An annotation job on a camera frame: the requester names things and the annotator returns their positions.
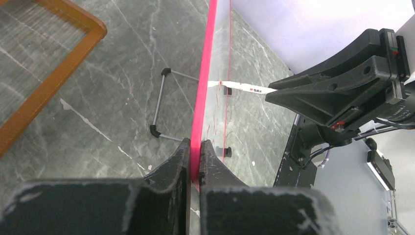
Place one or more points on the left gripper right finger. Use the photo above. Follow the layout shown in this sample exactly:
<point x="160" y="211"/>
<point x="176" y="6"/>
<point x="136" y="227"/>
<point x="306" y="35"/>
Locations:
<point x="230" y="207"/>

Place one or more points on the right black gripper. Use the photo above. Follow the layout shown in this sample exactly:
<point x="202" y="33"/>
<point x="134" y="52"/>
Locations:
<point x="350" y="85"/>

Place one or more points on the pink-framed whiteboard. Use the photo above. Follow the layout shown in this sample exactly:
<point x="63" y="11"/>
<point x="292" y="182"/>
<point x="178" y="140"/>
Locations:
<point x="210" y="113"/>

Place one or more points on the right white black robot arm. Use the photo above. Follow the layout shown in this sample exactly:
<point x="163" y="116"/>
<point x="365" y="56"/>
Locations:
<point x="339" y="135"/>

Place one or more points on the wooden three-tier shelf rack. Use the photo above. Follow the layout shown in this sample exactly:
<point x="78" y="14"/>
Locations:
<point x="42" y="43"/>

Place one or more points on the wire whiteboard stand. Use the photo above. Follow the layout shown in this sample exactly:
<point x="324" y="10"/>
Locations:
<point x="175" y="95"/>

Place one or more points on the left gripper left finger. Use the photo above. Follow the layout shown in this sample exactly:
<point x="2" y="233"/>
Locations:
<point x="156" y="204"/>

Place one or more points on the white red whiteboard marker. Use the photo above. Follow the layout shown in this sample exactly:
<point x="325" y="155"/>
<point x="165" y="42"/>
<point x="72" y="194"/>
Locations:
<point x="242" y="87"/>

